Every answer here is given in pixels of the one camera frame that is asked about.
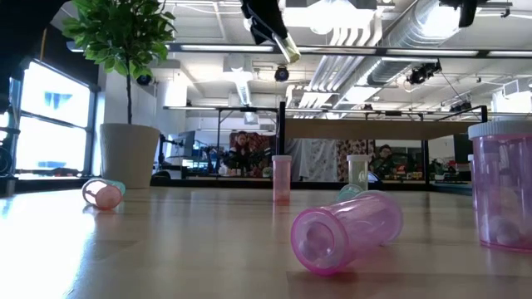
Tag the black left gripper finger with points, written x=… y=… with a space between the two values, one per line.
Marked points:
x=262 y=36
x=277 y=25

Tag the yellow medicine bottle white cap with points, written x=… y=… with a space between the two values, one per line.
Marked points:
x=357 y=170
x=289 y=50

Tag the pink medicine bottle white cap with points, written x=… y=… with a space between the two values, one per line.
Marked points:
x=106 y=197
x=282 y=178

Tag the purple medicine bottle white cap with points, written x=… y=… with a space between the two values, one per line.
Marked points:
x=471 y=182
x=353 y=228
x=503 y=187

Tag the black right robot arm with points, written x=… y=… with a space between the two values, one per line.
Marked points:
x=467 y=14

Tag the wooden shelf board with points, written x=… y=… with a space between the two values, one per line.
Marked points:
x=374 y=129

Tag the person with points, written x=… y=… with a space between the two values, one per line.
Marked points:
x=384 y=160
x=241 y=153

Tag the black dome fixture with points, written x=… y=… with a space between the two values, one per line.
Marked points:
x=144 y=79

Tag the computer monitor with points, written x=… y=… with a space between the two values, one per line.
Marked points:
x=186 y=143

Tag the white floral cloth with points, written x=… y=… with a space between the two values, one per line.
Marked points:
x=311 y=162

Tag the small potted plant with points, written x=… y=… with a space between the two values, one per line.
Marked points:
x=268 y=172

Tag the green leafy potted plant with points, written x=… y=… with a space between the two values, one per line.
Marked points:
x=120 y=33

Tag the brown floral cloth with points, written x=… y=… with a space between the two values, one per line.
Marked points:
x=353 y=146

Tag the beige plant pot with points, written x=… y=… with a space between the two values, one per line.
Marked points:
x=129 y=158

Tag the black overhead rig beam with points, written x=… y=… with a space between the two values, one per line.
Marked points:
x=483 y=53

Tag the black monitor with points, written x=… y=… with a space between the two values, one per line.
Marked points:
x=461 y=153

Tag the large bright window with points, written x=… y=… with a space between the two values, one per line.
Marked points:
x=54 y=124

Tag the white air conditioner unit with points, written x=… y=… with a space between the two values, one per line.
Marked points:
x=515 y=99

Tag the black base block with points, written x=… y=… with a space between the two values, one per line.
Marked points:
x=7 y=187

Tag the white ceiling air duct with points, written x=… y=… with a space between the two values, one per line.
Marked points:
x=239 y=66

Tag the round black ceiling camera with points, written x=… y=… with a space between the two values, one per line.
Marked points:
x=282 y=74

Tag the black workstation frame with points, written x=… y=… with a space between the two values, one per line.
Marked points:
x=219 y=137

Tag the silver ventilation duct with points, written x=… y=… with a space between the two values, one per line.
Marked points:
x=415 y=37

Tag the black overhead rig camera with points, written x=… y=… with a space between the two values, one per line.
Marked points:
x=422 y=74

